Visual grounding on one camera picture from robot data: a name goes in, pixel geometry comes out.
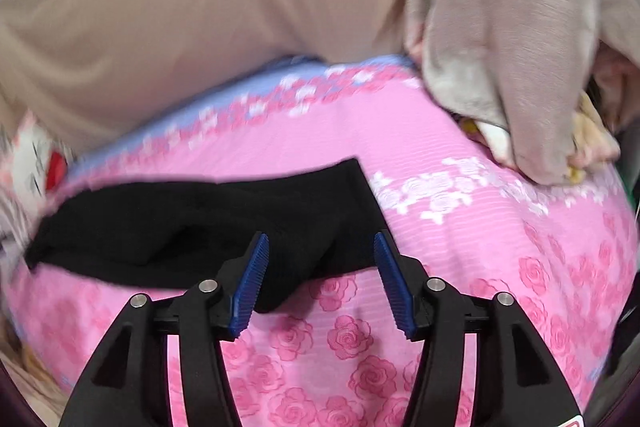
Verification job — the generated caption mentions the black pants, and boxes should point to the black pants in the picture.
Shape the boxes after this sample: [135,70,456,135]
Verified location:
[25,158,387,313]

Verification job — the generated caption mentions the pink floral bed sheet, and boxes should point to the pink floral bed sheet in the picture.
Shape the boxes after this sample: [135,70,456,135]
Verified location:
[3,54,639,427]

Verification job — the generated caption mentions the cartoon cat pillow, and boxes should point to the cartoon cat pillow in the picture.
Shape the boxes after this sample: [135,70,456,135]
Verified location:
[1,112,73,251]

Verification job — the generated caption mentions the grey floral cloth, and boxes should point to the grey floral cloth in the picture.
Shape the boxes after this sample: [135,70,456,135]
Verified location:
[405,0,639,185]

